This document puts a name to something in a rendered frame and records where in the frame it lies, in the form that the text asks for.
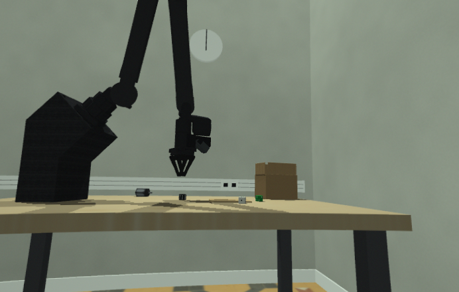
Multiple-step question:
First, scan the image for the brown cardboard box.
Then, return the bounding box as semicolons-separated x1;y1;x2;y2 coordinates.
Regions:
255;163;298;199

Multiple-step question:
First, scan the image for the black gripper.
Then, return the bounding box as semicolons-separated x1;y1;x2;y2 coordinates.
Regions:
169;132;196;177

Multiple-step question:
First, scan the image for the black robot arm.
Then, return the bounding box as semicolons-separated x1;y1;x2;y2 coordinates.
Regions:
74;0;212;153

